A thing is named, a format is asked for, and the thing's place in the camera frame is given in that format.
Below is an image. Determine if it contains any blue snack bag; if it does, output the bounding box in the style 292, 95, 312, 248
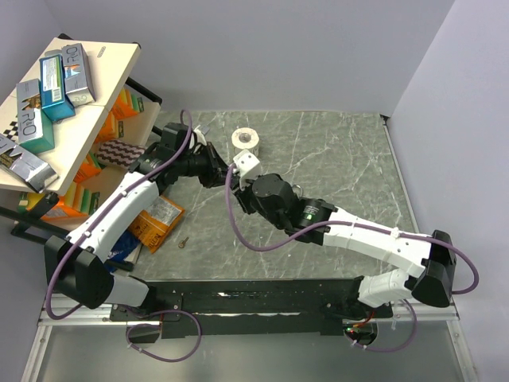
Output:
108, 231, 140, 262

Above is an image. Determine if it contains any purple cable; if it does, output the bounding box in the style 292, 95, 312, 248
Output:
224, 165, 480, 295
42, 109, 194, 322

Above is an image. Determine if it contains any silver crumpled box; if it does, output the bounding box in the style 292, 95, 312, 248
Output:
1, 134, 59, 193

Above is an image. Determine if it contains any white tape roll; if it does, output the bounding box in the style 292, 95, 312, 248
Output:
231, 127, 260, 156

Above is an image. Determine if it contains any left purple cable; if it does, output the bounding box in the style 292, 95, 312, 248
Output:
42, 109, 194, 322

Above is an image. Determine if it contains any blue teal carton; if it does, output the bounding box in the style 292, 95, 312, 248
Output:
39, 54, 76, 122

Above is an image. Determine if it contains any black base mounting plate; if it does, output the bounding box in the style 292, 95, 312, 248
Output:
110, 278, 393, 339

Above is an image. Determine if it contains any orange snack bag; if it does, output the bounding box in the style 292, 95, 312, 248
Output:
127, 196, 185, 254

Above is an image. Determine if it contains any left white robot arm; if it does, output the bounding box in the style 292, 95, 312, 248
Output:
44, 123, 227, 320

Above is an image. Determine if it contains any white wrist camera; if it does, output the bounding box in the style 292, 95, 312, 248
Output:
233, 150, 262, 180
189, 125, 210, 154

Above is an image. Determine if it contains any silver teal RIO box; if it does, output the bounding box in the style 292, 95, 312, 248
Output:
16, 79, 55, 154

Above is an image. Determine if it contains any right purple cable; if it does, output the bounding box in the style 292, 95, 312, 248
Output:
224, 165, 480, 295

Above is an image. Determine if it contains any beige black shelf rack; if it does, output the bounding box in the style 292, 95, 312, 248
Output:
1, 38, 162, 245

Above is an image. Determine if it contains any silver RIO box upright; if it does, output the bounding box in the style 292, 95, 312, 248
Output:
61, 43, 95, 107

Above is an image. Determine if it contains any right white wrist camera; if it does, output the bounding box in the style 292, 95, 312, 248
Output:
233, 150, 262, 180

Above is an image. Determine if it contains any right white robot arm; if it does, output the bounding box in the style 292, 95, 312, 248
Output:
226, 173, 457, 317

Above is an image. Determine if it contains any brass padlock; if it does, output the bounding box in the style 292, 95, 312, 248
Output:
292, 185, 303, 197

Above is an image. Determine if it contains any small brass key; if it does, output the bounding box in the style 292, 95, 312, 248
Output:
178, 237, 189, 248

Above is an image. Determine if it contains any aluminium rail frame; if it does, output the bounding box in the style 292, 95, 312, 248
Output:
22, 303, 478, 381

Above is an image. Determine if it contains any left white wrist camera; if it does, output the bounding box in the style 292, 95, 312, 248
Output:
189, 125, 210, 154

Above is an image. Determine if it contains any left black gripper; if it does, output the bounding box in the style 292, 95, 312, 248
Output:
176, 141, 240, 189

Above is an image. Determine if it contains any orange sponge pack stack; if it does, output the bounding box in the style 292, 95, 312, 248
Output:
41, 88, 145, 221

